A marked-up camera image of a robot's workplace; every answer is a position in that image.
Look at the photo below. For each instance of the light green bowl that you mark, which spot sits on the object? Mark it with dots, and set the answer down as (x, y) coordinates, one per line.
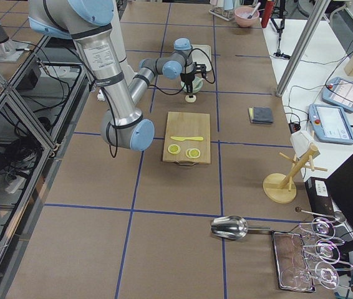
(197, 85)

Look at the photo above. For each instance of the yellow plastic knife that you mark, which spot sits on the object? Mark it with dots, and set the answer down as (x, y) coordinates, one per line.
(187, 138)

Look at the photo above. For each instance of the white bear serving tray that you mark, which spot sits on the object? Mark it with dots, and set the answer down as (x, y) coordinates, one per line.
(201, 53)

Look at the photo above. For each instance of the folded grey yellow cloth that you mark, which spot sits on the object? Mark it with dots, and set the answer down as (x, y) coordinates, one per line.
(260, 115)

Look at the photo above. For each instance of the far teach pendant tablet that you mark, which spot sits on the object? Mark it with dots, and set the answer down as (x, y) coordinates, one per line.
(339, 92)

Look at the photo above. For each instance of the red cylinder bottle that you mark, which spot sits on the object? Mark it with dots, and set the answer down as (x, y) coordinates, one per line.
(268, 10)

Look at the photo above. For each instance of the upper lemon slice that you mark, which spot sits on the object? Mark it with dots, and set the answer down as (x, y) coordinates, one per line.
(193, 153)

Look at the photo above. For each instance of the white paper box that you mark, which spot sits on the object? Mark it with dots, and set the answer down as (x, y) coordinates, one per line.
(301, 141)

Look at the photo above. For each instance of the metal ice scoop handle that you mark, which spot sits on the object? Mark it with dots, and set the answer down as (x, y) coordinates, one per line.
(255, 9)

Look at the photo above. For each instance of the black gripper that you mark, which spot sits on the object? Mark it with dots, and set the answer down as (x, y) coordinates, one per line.
(188, 77)

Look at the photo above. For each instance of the wine glass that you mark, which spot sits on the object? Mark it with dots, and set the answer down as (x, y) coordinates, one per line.
(320, 227)
(299, 278)
(324, 250)

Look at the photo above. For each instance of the wooden mug tree stand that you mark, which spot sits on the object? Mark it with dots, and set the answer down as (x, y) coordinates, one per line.
(280, 187)

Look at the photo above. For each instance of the wine glass near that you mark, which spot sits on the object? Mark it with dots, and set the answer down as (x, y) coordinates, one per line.
(299, 278)

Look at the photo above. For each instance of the lemon slice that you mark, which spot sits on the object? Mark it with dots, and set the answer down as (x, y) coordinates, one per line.
(174, 149)
(193, 153)

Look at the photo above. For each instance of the teach pendant tablet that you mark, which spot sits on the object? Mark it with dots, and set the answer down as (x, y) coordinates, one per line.
(330, 124)
(339, 92)

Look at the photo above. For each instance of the black tripod stick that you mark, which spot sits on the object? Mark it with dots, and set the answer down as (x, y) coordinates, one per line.
(279, 29)

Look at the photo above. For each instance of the lower lemon slice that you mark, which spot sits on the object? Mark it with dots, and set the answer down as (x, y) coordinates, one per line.
(174, 149)

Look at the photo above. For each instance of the wine glass far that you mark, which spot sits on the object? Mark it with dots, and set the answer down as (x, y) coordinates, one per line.
(320, 227)

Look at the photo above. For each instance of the pink bowl with ice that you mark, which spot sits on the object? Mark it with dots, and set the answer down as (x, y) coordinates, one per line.
(244, 16)

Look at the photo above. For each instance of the white steamed bun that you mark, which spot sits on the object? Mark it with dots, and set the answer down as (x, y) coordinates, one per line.
(190, 98)

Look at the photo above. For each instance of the wine glass middle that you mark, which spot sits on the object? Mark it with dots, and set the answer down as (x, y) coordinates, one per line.
(324, 250)

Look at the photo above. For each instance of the dark tray with glasses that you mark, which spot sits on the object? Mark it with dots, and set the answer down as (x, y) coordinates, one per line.
(288, 254)

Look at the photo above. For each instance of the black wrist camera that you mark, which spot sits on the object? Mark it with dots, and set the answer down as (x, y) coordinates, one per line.
(200, 69)

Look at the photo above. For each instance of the aluminium frame post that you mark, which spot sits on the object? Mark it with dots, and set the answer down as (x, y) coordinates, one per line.
(302, 43)

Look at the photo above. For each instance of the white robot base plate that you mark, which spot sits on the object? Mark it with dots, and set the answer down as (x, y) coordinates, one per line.
(107, 11)

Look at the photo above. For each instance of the near teach pendant tablet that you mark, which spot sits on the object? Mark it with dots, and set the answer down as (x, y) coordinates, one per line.
(330, 124)

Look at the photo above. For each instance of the bamboo cutting board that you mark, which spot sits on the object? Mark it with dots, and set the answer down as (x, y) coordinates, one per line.
(188, 124)

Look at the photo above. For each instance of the metal scoop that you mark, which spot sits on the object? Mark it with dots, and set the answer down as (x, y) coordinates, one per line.
(235, 227)

